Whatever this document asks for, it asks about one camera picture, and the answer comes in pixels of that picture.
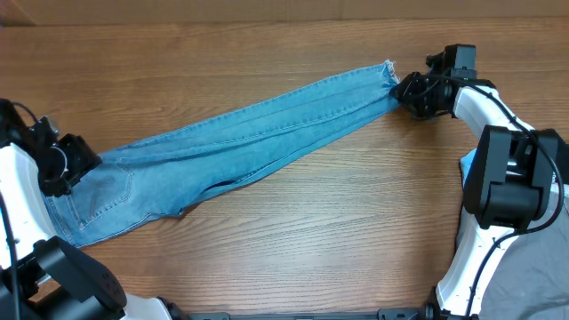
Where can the blue denim jeans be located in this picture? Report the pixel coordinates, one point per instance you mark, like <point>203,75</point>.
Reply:
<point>161,176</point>

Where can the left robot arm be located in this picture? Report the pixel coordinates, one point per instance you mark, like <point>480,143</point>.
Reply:
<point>42,275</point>

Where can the grey trousers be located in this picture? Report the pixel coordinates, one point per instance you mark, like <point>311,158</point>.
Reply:
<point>531,279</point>

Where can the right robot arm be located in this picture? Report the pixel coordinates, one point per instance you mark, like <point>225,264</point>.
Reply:
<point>513,187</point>

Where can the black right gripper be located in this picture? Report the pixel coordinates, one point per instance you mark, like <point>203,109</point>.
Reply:
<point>427,94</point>

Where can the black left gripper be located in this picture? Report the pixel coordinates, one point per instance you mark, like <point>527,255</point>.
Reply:
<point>84,160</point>

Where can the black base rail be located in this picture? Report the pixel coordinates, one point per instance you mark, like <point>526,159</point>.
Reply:
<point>381,314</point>

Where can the light blue garment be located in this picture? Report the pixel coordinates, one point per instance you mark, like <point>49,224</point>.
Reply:
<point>465,164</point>

